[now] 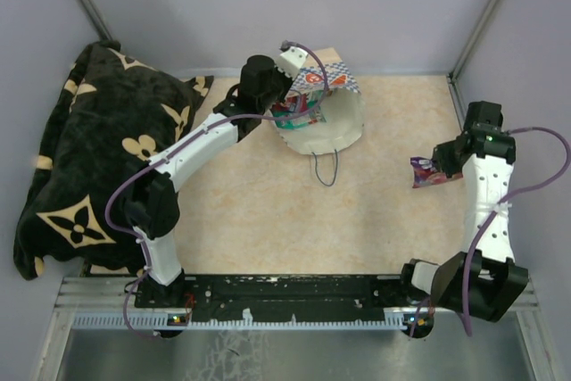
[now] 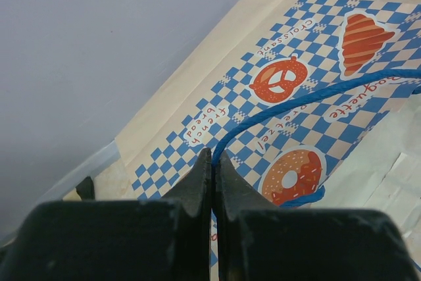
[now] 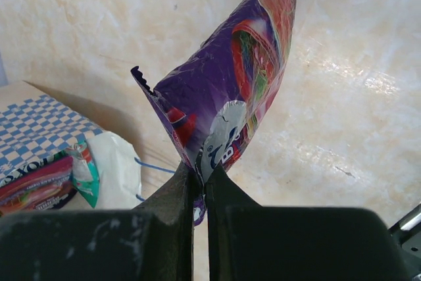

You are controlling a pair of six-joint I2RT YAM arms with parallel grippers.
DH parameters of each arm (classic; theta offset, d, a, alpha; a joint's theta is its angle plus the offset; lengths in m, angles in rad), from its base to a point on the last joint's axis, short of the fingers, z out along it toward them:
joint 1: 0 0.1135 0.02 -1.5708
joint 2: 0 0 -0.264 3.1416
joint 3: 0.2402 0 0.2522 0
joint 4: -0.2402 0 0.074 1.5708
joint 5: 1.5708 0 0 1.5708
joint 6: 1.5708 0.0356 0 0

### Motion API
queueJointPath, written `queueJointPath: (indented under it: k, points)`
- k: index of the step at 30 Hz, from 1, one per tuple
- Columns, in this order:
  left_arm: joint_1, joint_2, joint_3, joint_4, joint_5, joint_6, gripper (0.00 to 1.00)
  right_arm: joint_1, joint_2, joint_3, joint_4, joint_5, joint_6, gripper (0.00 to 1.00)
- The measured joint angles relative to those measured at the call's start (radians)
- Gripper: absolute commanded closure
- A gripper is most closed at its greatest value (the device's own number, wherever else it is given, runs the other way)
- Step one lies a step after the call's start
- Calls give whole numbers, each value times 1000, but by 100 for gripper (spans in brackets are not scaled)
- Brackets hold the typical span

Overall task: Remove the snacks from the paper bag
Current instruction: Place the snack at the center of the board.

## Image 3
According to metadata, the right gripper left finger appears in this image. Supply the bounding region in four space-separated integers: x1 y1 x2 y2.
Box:
1 165 193 280

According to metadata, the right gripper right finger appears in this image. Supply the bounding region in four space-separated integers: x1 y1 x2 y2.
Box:
206 166 409 280

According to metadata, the teal Fox's candy packet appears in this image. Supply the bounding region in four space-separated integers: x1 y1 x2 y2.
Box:
64 141 100 208

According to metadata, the purple Fox's candy packet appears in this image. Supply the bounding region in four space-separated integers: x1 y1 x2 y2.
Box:
130 0 299 226

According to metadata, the blue checkered paper bag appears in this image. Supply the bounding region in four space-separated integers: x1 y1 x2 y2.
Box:
1 82 146 210

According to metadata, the pink Fox's candy packet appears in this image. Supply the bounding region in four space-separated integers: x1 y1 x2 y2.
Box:
1 157 77 216

